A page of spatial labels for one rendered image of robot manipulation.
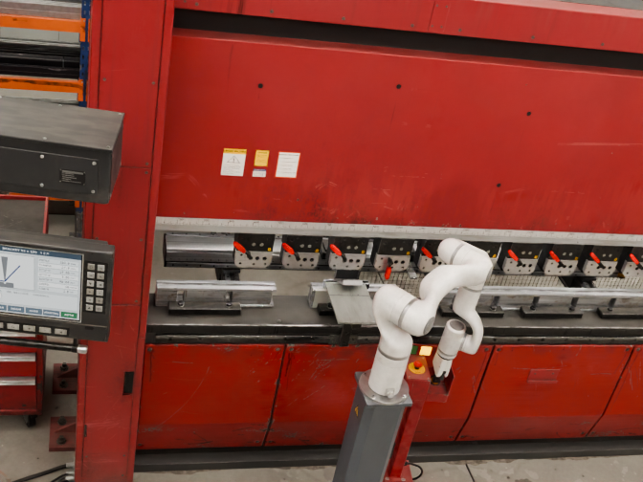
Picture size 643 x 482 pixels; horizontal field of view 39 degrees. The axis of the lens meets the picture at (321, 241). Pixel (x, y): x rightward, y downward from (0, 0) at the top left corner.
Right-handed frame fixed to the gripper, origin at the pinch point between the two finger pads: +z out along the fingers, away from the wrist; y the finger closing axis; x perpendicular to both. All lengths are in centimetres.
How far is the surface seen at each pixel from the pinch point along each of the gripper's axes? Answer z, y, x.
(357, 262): -37, -27, -40
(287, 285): 87, -152, -46
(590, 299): -17, -42, 77
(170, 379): 17, -3, -112
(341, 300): -25, -16, -46
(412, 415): 21.6, 2.8, -5.8
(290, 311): -12, -21, -65
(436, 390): 3.1, 4.3, 0.0
